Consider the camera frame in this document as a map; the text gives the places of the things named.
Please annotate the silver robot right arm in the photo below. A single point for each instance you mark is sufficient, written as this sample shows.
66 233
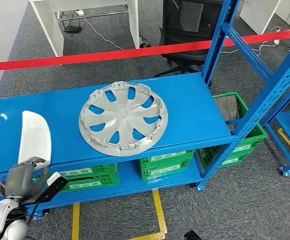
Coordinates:
0 215

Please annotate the white curved car panel part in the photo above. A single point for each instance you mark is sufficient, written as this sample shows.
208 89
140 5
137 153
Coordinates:
35 139

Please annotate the white cabinet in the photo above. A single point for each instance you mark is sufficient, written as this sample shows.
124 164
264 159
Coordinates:
257 13

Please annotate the silver plastic wheel hubcap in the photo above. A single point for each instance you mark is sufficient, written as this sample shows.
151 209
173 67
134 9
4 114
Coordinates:
122 116

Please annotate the small white power strip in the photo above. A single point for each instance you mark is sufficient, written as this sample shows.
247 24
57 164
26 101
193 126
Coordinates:
276 41
80 12

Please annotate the red barrier tape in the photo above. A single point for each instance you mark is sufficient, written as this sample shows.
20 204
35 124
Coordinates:
109 54

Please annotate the black office chair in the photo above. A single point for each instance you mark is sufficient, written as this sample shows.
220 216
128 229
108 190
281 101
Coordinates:
185 56

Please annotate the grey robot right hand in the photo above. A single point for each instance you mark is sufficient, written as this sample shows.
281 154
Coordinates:
20 180

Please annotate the yellow floor tape outline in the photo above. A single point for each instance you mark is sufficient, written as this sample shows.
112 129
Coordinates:
160 212
288 143

